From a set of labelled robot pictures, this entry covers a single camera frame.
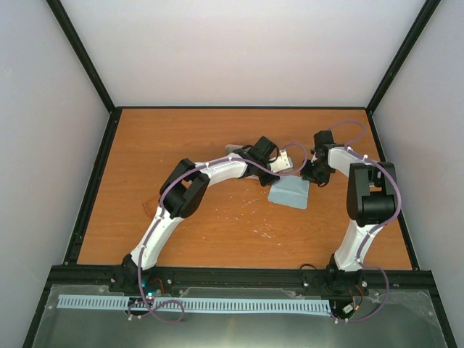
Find light blue cleaning cloth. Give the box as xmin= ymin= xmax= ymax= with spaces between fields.
xmin=268 ymin=175 xmax=310 ymax=210

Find pink glasses case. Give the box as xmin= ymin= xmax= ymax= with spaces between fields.
xmin=225 ymin=144 xmax=243 ymax=154

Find transparent orange sunglasses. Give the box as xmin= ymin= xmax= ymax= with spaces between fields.
xmin=142 ymin=198 xmax=158 ymax=218

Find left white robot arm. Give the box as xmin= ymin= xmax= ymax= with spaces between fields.
xmin=121 ymin=136 xmax=279 ymax=292

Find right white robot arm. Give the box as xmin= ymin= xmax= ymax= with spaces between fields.
xmin=300 ymin=130 xmax=402 ymax=294

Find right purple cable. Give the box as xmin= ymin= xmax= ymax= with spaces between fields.
xmin=324 ymin=120 xmax=403 ymax=324

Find black aluminium frame rail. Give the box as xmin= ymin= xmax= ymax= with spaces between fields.
xmin=46 ymin=265 xmax=435 ymax=296

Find light blue slotted cable duct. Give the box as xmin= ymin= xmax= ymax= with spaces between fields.
xmin=56 ymin=294 xmax=331 ymax=316

